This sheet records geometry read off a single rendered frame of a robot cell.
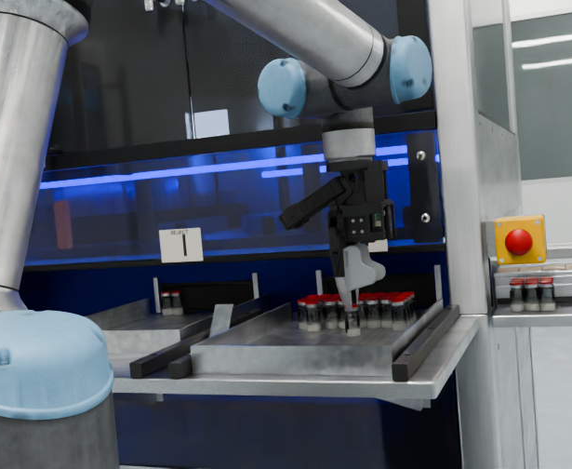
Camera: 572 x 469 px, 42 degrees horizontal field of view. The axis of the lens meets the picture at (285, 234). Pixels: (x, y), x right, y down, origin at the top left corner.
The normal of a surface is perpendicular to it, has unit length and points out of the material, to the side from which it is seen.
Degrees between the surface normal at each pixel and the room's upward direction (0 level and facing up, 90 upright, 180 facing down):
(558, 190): 90
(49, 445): 90
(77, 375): 87
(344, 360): 90
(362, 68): 133
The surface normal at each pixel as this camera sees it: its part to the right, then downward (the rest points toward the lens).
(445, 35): -0.36, 0.08
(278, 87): -0.65, 0.09
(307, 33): 0.45, 0.67
